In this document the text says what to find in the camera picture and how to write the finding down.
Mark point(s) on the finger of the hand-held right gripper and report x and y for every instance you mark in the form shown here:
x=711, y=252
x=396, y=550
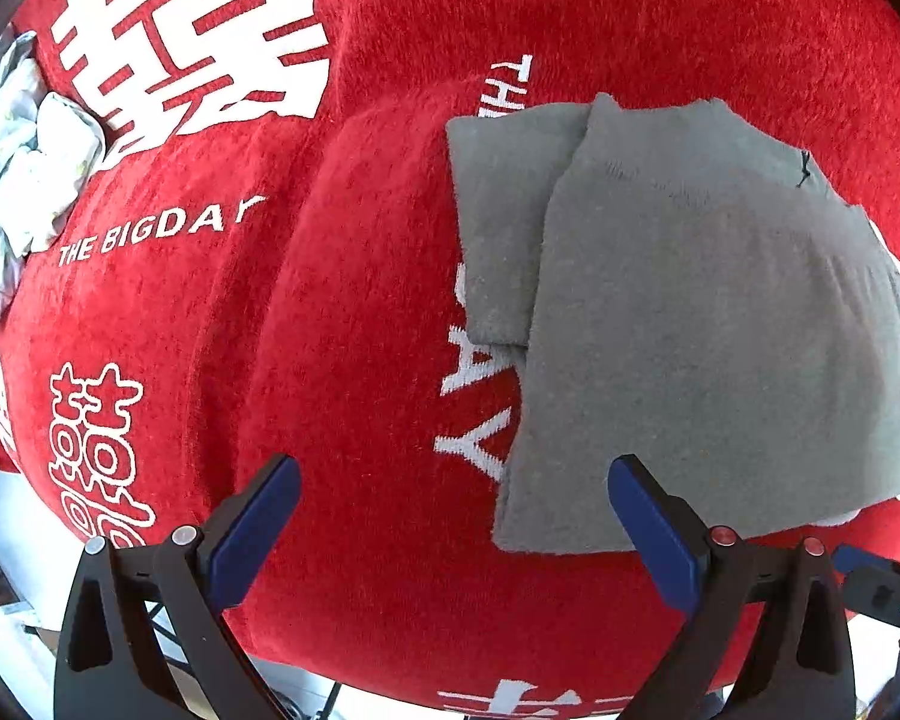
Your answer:
x=889, y=594
x=855, y=559

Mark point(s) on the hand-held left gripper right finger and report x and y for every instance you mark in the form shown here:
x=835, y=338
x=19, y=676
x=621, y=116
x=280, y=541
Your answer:
x=656, y=540

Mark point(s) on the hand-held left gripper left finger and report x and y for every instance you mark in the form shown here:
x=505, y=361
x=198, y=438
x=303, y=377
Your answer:
x=259, y=534

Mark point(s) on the grey sweater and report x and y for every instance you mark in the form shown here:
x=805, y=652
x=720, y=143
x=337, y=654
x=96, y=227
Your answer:
x=682, y=315

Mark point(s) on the red printed blanket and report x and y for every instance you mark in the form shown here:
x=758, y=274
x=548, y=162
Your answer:
x=345, y=277

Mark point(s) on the white crumpled cloth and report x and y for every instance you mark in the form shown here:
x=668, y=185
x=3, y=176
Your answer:
x=37, y=165

